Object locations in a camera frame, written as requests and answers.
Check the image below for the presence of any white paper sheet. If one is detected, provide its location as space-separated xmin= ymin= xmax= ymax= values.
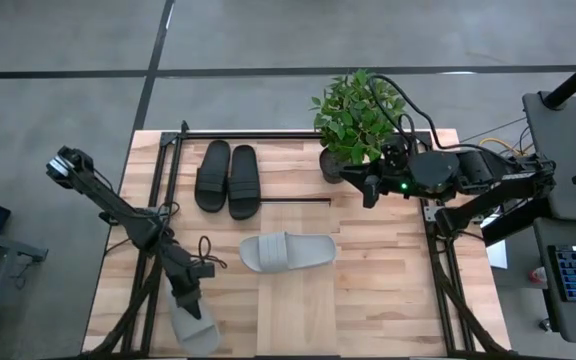
xmin=485 ymin=212 xmax=510 ymax=270

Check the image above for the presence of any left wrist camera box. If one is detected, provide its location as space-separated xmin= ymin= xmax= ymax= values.
xmin=190 ymin=261 xmax=217 ymax=280

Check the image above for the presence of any black aluminium table frame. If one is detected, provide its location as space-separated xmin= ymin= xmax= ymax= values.
xmin=82 ymin=119 xmax=517 ymax=360

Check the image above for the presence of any grey rubber slide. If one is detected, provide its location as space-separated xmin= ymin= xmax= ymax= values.
xmin=166 ymin=279 xmax=222 ymax=357
xmin=238 ymin=231 xmax=338 ymax=274

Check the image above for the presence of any yellow cable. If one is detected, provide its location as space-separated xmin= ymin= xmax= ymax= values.
xmin=477 ymin=136 xmax=517 ymax=154

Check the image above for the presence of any thick black cable hose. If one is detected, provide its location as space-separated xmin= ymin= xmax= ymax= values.
xmin=366 ymin=73 xmax=499 ymax=166

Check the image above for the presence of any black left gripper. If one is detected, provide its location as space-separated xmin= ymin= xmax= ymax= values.
xmin=165 ymin=252 xmax=205 ymax=321

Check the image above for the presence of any black upright pole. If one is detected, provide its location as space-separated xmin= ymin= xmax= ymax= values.
xmin=542 ymin=45 xmax=576 ymax=110

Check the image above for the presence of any thin black cable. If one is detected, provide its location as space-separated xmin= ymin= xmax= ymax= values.
xmin=190 ymin=234 xmax=229 ymax=270

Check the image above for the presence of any black cable loop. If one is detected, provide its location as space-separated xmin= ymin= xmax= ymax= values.
xmin=367 ymin=82 xmax=418 ymax=151

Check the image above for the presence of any grey desk top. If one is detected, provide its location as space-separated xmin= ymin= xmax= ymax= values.
xmin=521 ymin=91 xmax=576 ymax=224
xmin=532 ymin=217 xmax=576 ymax=346

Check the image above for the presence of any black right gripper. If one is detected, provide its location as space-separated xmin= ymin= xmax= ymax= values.
xmin=340 ymin=139 xmax=419 ymax=209

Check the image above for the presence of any green potted plant black pot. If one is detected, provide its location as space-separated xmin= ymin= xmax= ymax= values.
xmin=310 ymin=68 xmax=409 ymax=185

